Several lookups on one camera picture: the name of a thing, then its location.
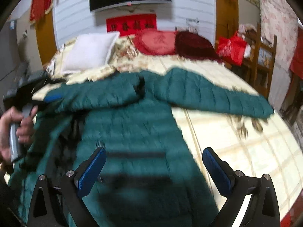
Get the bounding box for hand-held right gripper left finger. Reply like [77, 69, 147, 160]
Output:
[28, 147, 106, 227]

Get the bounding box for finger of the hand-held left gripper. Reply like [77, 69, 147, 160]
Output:
[45, 93, 65, 103]

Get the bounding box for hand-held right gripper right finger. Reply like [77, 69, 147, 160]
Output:
[202, 147, 281, 227]

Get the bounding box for green puffer jacket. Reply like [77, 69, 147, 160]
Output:
[7, 67, 275, 227]

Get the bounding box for person's left hand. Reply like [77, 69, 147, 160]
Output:
[0, 106, 38, 163]

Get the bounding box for bed with floral sheet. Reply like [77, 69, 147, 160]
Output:
[32, 34, 303, 218]

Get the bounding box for brown wooden door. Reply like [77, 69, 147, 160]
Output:
[214, 0, 239, 50]
[35, 12, 57, 65]

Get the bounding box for white pillow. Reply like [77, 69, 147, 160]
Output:
[60, 31, 120, 75]

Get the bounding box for red heart-shaped pillow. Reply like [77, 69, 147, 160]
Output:
[134, 30, 178, 55]

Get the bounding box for wooden shelf rack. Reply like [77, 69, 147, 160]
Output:
[237, 22, 277, 95]

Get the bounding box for red plastic bag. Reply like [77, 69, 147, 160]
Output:
[216, 31, 248, 67]

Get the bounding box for dark red velvet pillow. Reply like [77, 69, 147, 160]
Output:
[175, 31, 225, 63]

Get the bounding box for red cloth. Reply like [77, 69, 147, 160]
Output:
[290, 50, 303, 78]

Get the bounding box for floral pink curtain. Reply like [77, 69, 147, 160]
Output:
[258, 0, 300, 71]

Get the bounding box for red fringed wall hanging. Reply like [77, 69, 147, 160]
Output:
[30, 0, 55, 24]

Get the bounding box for red wall banner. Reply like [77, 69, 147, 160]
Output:
[106, 14, 157, 33]

